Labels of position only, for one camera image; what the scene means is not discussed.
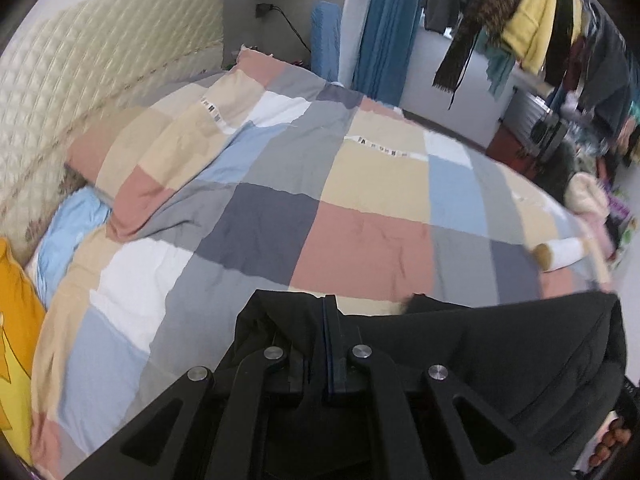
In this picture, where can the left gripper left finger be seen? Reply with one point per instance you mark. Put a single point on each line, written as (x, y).
(268, 390)

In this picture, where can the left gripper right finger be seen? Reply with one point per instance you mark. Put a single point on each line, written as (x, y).
(425, 395)

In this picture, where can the black padded jacket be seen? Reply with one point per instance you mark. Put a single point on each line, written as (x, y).
(576, 378)

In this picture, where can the pile of clothes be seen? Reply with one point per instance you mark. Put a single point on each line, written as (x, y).
(580, 175)

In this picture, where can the person right hand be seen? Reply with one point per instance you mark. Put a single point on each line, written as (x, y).
(617, 435)

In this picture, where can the yellow cushion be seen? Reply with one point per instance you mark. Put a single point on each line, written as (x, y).
(22, 315)

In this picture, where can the patchwork colour block duvet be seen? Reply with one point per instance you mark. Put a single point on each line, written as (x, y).
(271, 178)

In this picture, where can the light blue pillow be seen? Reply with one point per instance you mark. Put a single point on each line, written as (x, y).
(78, 215)

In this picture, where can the silver ribbed suitcase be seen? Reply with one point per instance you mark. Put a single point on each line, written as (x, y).
(539, 129)

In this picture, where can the denim jacket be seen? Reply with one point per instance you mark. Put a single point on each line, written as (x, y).
(607, 87)

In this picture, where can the dark red hanging garment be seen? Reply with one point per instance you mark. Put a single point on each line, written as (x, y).
(575, 64)

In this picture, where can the teal hanging cloth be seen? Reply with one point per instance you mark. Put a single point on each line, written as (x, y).
(500, 62)

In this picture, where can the yellow fleece jacket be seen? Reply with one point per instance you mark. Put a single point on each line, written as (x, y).
(527, 34)

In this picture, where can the cream quilted headboard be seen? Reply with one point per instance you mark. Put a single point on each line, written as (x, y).
(85, 63)

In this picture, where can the black hanging garment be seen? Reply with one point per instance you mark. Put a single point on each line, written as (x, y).
(560, 42)

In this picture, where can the blue ironing board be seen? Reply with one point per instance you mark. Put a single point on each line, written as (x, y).
(325, 39)

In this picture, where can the blue curtain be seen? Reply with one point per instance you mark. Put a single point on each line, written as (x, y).
(385, 49)

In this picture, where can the brown plaid scarf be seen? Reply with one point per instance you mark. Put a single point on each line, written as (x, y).
(488, 15)

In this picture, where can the black wall charger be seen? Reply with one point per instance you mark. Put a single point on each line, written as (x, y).
(280, 37)

